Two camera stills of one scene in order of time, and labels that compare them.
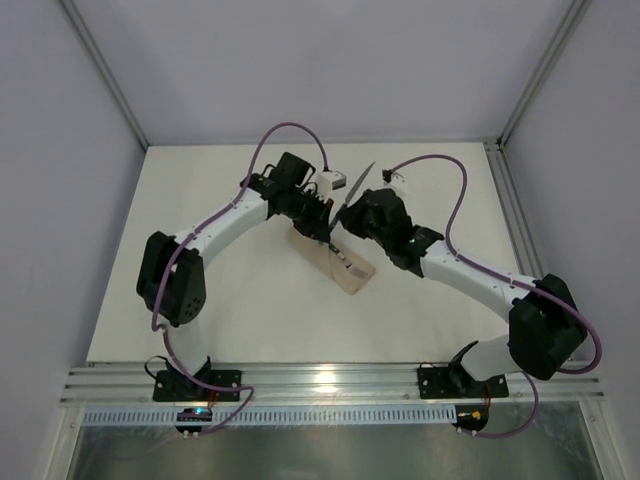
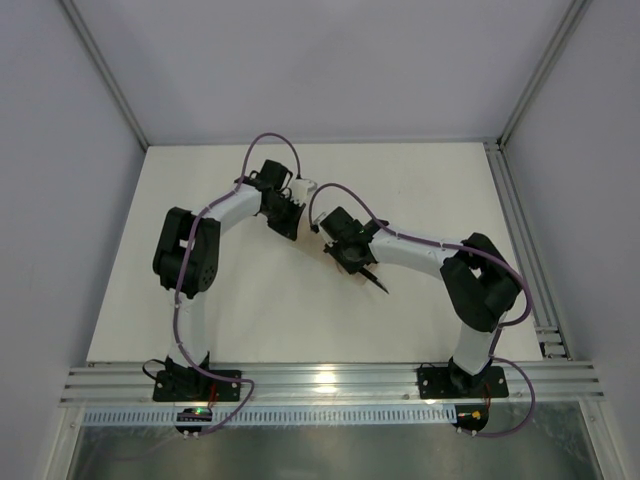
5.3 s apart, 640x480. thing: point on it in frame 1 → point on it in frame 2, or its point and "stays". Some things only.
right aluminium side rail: [515, 209] stays
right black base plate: [446, 382] stays
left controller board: [193, 415] stays
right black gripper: [360, 215] → [351, 257]
